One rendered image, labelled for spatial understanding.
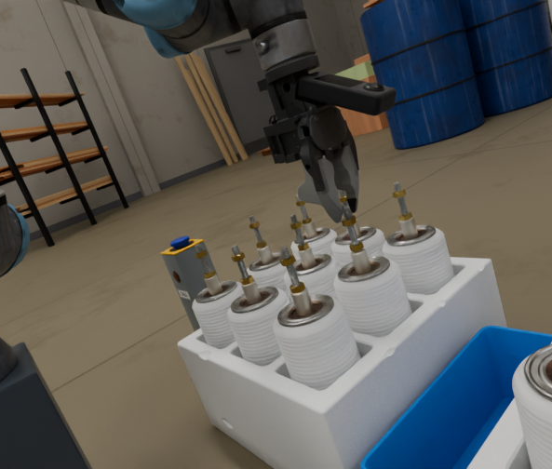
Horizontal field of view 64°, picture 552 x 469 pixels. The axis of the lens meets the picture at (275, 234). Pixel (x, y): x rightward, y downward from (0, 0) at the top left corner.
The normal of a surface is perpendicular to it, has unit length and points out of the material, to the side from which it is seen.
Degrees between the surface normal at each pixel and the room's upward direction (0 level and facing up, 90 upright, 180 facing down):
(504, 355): 88
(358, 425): 90
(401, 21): 90
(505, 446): 0
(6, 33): 90
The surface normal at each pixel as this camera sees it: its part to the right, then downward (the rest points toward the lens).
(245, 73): 0.56, 0.01
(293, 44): 0.22, 0.18
